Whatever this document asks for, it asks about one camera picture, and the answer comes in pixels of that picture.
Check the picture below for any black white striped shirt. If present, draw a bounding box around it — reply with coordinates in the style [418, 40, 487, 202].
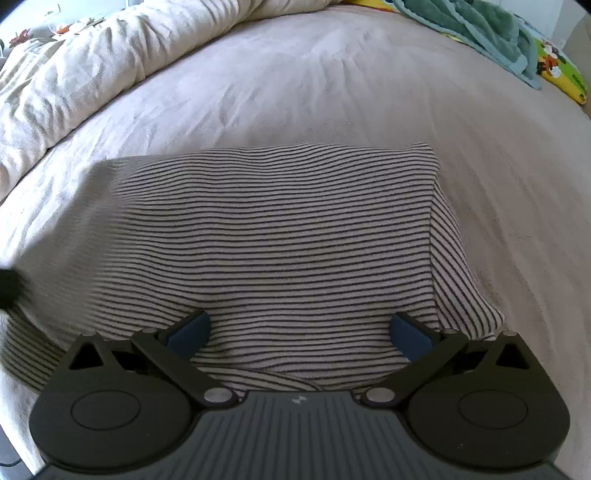
[0, 141, 506, 398]

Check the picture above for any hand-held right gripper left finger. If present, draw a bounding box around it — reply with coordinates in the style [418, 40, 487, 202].
[68, 310, 237, 408]

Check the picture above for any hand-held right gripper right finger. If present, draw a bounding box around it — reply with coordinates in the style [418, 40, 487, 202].
[360, 311, 529, 407]

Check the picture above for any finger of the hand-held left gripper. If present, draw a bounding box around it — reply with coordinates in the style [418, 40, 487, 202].
[0, 269, 25, 311]

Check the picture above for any green towel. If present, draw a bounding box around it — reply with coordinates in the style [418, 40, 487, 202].
[390, 0, 543, 90]

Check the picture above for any white crumpled duvet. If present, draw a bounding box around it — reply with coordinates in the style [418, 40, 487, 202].
[0, 0, 345, 201]

